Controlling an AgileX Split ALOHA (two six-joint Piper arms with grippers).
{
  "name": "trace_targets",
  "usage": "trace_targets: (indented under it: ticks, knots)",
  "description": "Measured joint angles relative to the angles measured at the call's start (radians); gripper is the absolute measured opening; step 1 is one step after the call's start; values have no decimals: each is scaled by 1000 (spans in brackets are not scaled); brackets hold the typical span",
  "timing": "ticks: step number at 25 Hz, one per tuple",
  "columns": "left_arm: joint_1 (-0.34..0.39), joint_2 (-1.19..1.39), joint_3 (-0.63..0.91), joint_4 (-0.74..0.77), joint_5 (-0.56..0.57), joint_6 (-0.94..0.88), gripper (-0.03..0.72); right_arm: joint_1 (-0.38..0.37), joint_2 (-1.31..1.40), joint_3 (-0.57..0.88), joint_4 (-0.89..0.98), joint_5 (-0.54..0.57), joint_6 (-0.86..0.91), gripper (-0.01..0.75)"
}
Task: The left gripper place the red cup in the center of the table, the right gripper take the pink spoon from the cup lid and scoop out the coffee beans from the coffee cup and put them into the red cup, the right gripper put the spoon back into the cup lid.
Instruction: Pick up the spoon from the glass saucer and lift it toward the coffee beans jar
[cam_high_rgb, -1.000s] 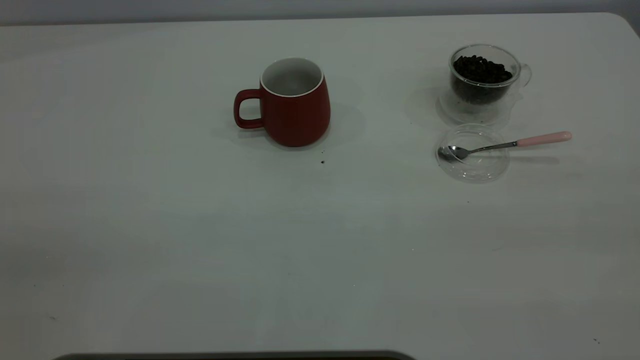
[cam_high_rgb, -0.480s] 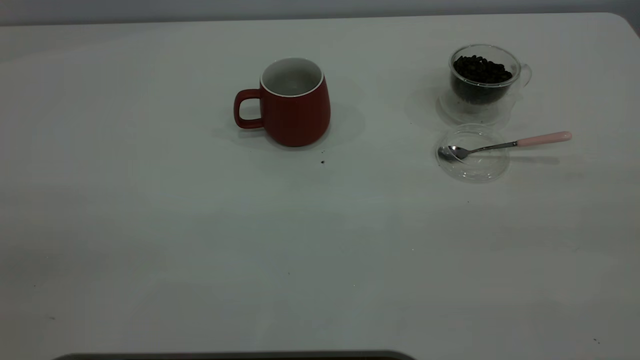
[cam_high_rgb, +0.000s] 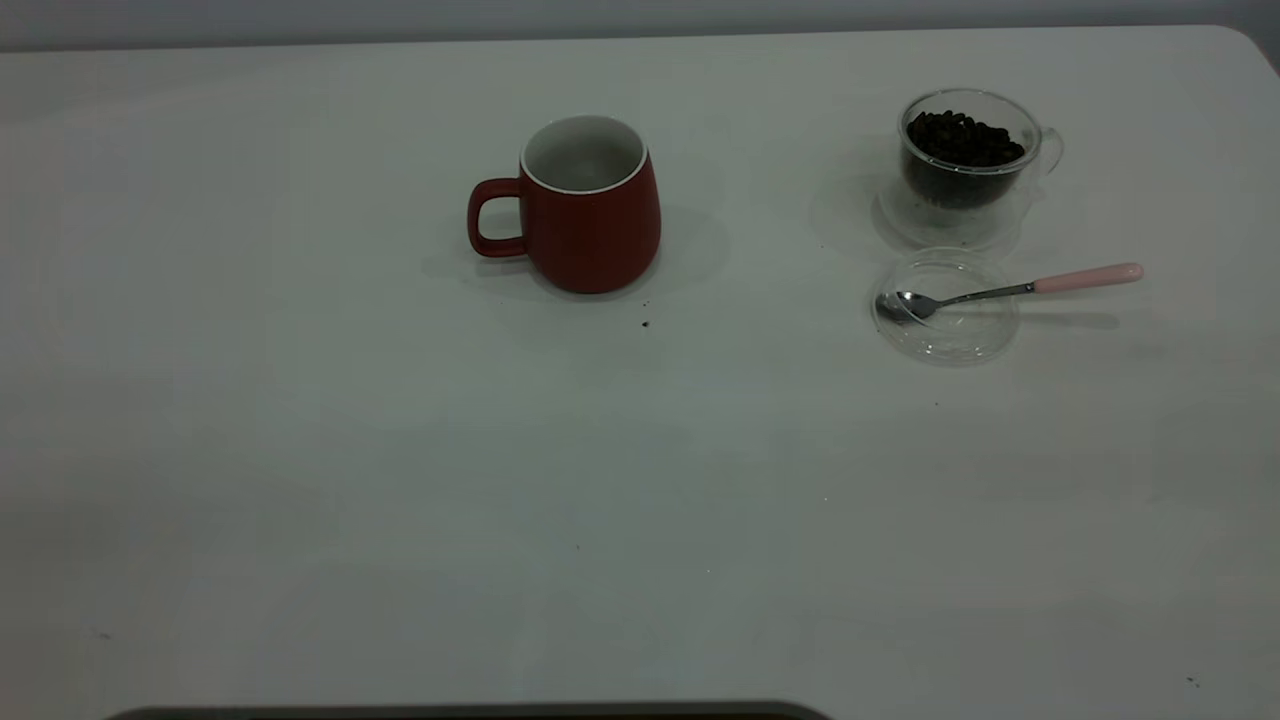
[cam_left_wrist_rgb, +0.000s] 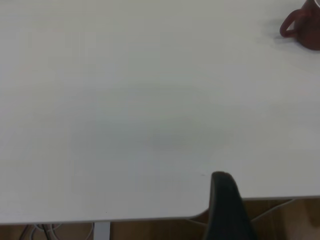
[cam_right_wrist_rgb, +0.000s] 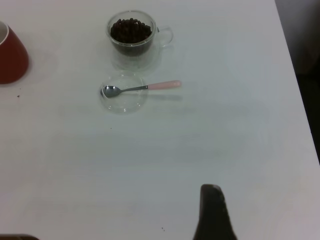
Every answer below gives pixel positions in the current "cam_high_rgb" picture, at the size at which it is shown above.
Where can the clear plastic lid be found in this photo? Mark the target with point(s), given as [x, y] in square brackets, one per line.
[960, 335]

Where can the clear glass saucer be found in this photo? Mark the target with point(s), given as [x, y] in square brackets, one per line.
[950, 230]

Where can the clear glass cup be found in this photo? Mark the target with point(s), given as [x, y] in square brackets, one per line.
[1010, 185]

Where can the red ceramic mug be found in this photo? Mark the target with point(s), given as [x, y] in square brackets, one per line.
[590, 235]

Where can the coffee bean pile in glass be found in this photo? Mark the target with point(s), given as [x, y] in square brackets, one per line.
[960, 140]

